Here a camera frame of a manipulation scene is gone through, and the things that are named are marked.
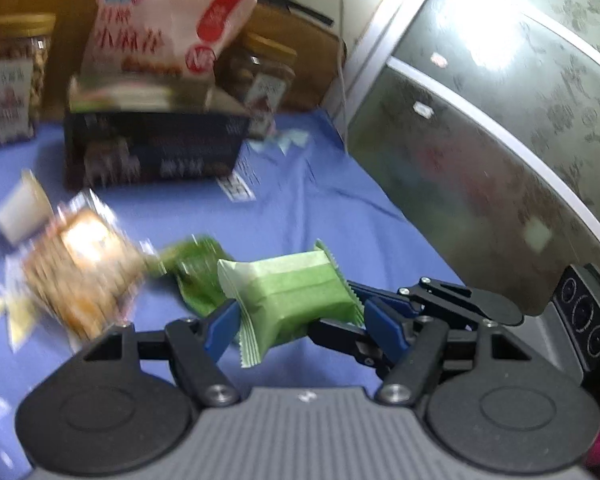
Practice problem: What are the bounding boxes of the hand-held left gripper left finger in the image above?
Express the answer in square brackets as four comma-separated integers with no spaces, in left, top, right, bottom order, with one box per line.
[82,299,241,408]

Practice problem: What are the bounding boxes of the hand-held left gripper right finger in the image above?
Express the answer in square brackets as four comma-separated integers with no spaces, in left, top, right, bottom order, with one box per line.
[365,296,536,408]

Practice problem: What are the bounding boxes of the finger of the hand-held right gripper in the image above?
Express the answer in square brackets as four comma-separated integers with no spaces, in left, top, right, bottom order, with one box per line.
[347,276,525,328]
[307,317,411,368]

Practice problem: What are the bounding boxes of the light green snack packet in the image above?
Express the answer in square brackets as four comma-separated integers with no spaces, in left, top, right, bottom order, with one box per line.
[216,240,366,368]

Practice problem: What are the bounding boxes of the black snack box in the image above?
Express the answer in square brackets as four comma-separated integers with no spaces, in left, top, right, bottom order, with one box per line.
[62,77,253,191]

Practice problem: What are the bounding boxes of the clear plastic packet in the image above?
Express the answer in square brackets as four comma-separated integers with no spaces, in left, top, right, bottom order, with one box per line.
[0,170,53,246]

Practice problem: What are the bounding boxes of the dark green snack packet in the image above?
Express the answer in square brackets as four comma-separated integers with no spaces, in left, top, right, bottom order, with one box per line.
[159,234,238,317]

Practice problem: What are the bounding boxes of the blue printed cloth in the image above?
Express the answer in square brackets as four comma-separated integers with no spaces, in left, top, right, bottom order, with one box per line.
[0,107,466,480]

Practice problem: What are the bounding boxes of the clear nut bar packet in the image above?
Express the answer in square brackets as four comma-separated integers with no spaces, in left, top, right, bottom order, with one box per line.
[22,191,153,341]

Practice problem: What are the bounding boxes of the patterned glass sliding door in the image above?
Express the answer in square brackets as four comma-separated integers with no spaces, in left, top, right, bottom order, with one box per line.
[342,0,600,317]

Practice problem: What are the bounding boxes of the nut jar with dark label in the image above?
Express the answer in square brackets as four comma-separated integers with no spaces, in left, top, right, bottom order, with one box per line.
[219,32,298,141]

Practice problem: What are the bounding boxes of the wooden board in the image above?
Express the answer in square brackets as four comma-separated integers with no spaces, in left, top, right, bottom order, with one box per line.
[0,0,346,126]

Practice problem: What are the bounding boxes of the large pink snack bag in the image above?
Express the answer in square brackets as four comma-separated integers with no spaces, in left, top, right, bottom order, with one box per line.
[80,0,258,91]

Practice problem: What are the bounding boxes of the cashew jar with gold lid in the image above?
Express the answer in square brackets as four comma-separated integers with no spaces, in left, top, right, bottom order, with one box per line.
[0,12,57,147]

